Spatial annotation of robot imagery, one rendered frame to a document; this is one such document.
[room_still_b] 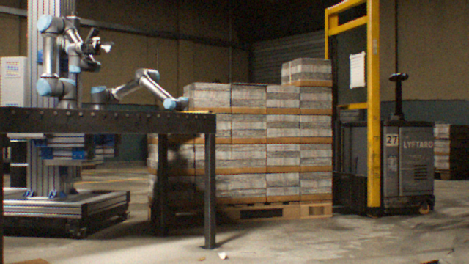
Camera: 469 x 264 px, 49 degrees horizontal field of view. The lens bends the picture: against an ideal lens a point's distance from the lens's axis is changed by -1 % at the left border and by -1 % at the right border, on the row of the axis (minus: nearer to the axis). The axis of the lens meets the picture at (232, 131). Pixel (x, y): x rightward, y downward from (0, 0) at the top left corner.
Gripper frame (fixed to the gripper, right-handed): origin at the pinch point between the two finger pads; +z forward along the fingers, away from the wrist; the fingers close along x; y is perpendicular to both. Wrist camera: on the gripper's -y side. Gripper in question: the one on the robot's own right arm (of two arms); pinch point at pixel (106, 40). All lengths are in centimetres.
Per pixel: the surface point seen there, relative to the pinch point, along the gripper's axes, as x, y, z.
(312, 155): -180, 49, 47
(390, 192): -228, 73, 96
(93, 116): 31, 52, 35
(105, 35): -481, -214, -601
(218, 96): -111, 12, 1
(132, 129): 9, 55, 40
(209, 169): -45, 71, 50
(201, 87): -98, 8, -6
